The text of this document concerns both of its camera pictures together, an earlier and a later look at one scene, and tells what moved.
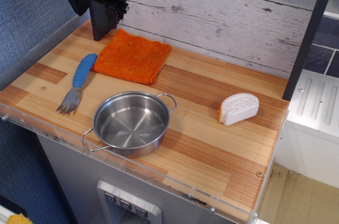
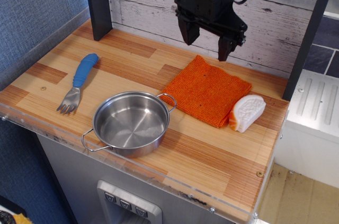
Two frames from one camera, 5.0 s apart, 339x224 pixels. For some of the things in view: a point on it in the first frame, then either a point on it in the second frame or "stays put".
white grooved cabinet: (309, 142) stays put
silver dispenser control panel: (118, 206) stays put
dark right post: (304, 50) stays put
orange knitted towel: (131, 59) -> (205, 92)
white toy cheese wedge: (237, 107) -> (246, 112)
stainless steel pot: (133, 124) stays put
